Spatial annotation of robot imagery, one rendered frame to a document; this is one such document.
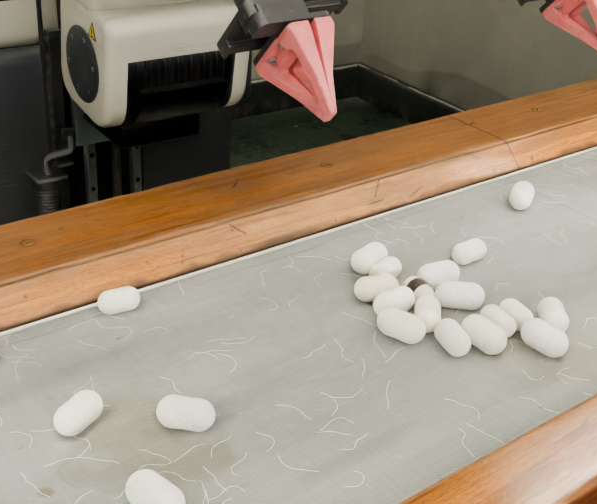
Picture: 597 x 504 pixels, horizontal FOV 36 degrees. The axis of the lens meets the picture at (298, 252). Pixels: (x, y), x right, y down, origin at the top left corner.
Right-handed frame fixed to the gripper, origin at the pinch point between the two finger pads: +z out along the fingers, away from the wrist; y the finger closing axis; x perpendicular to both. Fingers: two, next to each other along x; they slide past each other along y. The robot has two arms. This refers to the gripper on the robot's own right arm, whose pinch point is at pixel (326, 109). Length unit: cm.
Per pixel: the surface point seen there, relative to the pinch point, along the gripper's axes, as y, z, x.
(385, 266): -0.8, 13.8, 1.3
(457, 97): 172, -57, 141
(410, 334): -5.4, 20.0, -3.3
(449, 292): 0.7, 18.1, -2.3
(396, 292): -3.1, 16.5, -1.3
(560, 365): 2.5, 26.6, -7.2
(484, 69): 172, -58, 126
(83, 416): -28.8, 16.7, -0.6
